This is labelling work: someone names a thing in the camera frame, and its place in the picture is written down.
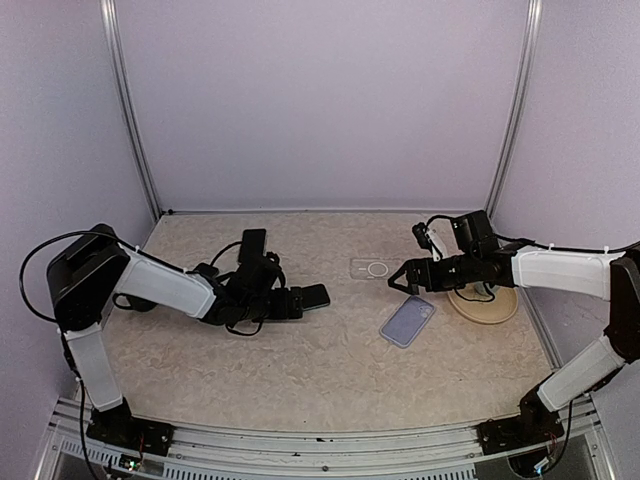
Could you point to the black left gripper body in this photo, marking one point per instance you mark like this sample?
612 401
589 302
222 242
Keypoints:
281 309

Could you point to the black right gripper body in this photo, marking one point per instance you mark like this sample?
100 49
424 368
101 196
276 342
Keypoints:
434 281

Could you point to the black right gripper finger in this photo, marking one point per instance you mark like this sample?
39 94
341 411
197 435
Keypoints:
405 272
409 287

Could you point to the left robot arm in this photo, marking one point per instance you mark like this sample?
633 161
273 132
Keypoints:
99 267

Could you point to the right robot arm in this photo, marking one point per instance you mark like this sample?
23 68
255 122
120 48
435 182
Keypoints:
488 258

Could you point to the clear case upper horizontal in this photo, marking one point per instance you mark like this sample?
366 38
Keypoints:
373 268

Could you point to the lavender phone case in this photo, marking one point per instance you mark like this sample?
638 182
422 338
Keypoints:
406 323

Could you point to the light blue cup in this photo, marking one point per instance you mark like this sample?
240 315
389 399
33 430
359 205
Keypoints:
484 290

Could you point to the beige round plate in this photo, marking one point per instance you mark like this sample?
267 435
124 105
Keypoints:
487 311

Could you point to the dark green mug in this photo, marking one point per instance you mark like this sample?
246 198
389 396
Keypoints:
132 303

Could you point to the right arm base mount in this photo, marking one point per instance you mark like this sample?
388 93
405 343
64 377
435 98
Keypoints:
533 424

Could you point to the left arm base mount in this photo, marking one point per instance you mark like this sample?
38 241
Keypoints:
118 427

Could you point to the front aluminium rail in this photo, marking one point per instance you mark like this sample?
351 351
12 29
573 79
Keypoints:
204 452

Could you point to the right aluminium frame post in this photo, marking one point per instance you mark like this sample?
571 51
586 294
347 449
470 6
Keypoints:
517 105

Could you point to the aluminium frame post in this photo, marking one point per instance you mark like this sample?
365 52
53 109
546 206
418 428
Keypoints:
114 43
517 105

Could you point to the left aluminium frame post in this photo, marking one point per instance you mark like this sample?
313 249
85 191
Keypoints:
114 43

